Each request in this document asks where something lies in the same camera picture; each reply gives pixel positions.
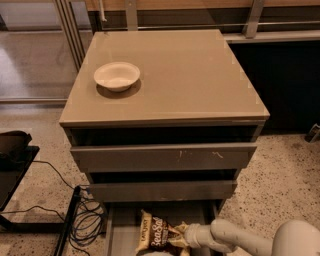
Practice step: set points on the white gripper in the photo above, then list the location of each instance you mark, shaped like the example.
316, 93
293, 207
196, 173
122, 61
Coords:
194, 234

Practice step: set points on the brown sea salt chip bag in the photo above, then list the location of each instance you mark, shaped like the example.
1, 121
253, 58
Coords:
156, 235

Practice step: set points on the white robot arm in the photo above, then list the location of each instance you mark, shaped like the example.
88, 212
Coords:
292, 238

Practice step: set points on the grey middle drawer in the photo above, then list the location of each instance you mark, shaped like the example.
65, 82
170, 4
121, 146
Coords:
163, 191

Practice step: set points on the grey drawer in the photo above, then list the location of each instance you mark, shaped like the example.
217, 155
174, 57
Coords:
124, 220
179, 157
163, 191

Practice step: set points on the grey bottom drawer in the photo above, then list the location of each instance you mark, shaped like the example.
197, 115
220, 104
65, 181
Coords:
124, 220

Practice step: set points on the grey top drawer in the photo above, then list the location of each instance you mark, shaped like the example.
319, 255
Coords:
179, 157

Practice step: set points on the grey drawer cabinet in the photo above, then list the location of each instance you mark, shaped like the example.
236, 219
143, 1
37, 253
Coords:
191, 90

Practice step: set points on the small dark floor object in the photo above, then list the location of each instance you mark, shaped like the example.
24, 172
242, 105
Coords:
312, 135

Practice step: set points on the white paper bowl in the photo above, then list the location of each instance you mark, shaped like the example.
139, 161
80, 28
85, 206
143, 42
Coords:
117, 76

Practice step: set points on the black metal stand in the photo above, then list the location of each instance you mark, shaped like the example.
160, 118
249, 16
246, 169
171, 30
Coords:
12, 172

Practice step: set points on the dark object on stand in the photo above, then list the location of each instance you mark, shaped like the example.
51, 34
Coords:
13, 144

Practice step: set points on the metal railing frame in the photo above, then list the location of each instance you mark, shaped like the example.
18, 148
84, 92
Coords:
241, 21

